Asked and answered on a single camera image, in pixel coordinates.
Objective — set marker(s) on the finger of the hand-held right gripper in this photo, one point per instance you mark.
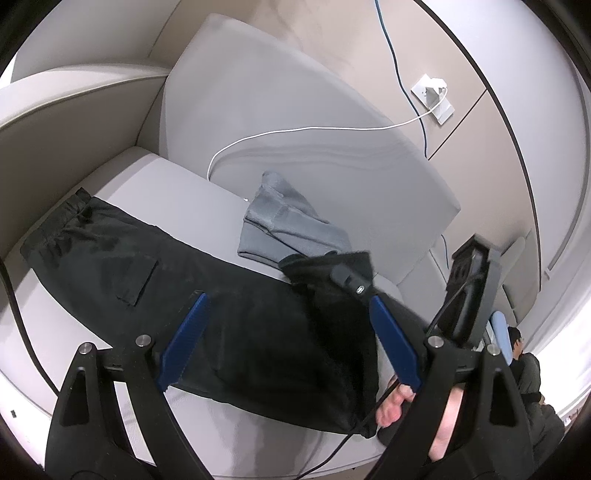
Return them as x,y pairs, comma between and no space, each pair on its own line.
353,282

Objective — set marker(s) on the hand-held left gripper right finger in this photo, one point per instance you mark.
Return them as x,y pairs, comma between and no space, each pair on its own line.
397,341

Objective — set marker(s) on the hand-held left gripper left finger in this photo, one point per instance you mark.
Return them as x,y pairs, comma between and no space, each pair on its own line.
184,341

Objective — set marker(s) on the black pants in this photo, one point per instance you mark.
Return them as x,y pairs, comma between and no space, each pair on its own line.
258,332

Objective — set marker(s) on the person's right hand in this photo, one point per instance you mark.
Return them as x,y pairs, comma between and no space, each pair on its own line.
392,408

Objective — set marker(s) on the light blue chair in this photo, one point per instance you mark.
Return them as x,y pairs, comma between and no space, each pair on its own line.
501,337

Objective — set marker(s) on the grey folded garment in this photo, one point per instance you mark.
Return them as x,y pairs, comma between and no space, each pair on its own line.
295,230

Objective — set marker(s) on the grey back cushion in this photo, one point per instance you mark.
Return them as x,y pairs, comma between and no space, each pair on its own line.
300,92

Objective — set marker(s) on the grey armchair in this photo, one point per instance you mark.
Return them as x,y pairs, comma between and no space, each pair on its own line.
69,115

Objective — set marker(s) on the white wall socket plate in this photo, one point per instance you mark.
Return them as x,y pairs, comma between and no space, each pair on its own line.
427,90

